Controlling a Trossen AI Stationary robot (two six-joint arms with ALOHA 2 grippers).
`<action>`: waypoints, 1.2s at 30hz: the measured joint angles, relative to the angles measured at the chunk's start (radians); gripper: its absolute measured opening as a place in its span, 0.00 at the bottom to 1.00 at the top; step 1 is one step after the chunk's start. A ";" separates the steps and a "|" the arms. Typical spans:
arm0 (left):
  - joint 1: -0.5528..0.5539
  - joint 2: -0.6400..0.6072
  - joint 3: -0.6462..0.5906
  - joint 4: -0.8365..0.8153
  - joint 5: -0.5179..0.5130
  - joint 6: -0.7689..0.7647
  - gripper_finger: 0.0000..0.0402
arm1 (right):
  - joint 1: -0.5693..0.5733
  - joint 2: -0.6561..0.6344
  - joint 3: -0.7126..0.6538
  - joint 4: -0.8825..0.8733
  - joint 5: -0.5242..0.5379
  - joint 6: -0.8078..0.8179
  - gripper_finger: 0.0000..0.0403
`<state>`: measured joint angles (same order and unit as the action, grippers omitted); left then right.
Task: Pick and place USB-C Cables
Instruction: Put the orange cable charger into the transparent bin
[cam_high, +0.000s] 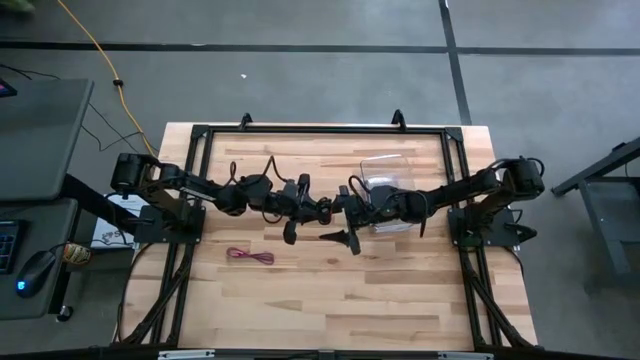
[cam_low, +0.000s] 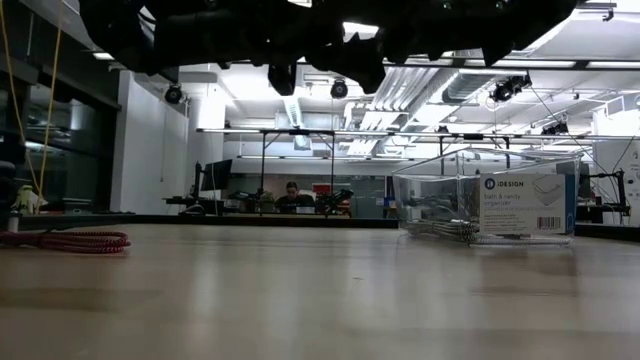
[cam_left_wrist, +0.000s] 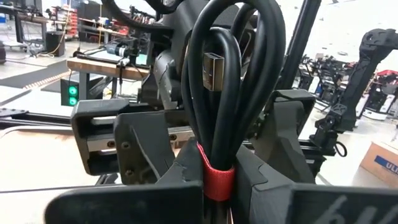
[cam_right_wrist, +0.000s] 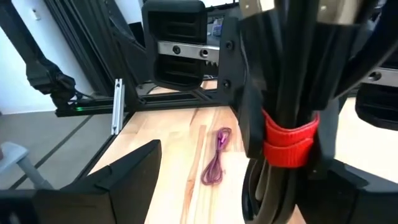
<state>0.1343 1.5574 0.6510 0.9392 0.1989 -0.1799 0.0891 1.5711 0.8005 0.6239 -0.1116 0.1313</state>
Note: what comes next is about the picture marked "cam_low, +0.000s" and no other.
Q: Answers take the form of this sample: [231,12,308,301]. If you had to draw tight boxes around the yellow-green spray bottle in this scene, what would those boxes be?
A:
[13,184,49,215]

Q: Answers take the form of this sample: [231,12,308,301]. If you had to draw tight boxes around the yellow extension cord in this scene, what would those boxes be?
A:
[0,0,65,216]

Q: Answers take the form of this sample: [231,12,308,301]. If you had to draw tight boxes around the person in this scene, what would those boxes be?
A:
[274,180,316,215]

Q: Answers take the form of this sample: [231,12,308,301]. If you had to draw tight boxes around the clear plastic organizer bin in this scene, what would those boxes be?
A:
[391,147,584,247]

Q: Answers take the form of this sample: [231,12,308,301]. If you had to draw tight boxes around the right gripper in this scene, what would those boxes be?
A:
[305,0,516,95]

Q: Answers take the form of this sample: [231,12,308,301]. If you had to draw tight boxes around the black background station frame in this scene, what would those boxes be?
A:
[197,127,511,216]

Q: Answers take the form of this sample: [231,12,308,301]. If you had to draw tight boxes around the black computer monitor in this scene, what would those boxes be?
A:
[199,158,234,192]

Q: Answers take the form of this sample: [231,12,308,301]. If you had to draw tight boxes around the red braided USB-C cable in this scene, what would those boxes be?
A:
[0,229,132,255]

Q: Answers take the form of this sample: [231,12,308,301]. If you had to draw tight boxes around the metal ventilation duct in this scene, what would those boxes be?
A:
[442,72,496,104]

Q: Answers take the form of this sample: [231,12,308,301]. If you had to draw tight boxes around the background office desk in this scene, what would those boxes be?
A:
[164,195,226,216]

